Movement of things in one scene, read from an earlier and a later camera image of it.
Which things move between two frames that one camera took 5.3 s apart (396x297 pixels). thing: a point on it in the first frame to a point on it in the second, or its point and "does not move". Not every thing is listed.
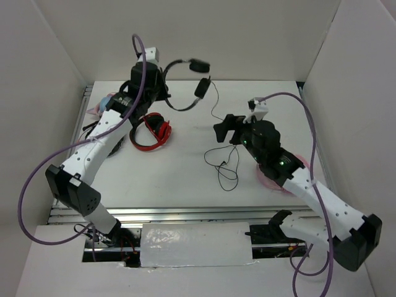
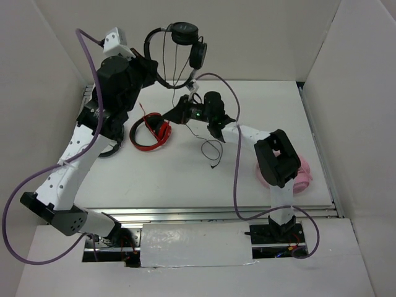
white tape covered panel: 198,244 does not move
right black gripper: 229,123 to 180,114
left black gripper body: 157,93 to 142,77
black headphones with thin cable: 202,88 to 182,33
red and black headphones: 160,130 does not move
